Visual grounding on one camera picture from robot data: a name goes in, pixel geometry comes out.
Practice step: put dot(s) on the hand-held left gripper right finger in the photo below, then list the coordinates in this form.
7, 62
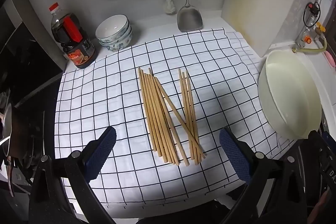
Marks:
235, 157

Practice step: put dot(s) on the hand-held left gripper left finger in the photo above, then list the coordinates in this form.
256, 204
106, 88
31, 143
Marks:
101, 154

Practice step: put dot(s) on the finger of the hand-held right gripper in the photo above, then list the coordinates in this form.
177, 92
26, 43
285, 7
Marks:
319, 146

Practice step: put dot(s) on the white plastic basin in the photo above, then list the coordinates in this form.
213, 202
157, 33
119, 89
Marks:
288, 98

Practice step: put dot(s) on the bunch of wooden chopsticks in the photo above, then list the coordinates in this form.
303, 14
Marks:
157, 113

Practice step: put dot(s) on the white black-checked cloth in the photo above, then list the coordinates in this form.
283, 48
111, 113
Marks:
105, 98

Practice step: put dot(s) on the pink soap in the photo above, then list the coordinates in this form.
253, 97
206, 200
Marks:
330, 60

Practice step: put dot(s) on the white blue-patterned bowl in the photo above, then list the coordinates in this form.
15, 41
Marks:
127, 36
115, 47

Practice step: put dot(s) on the gas valve with orange knob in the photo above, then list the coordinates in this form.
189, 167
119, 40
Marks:
306, 39

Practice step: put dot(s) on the black gas stove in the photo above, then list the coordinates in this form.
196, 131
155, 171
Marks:
31, 69

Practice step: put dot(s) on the soy sauce bottle red cap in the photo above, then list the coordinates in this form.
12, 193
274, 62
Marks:
74, 40

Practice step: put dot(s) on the stacked porcelain bowls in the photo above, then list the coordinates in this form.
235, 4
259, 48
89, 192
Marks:
110, 27

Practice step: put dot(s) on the black valve with red button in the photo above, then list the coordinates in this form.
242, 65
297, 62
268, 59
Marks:
314, 8

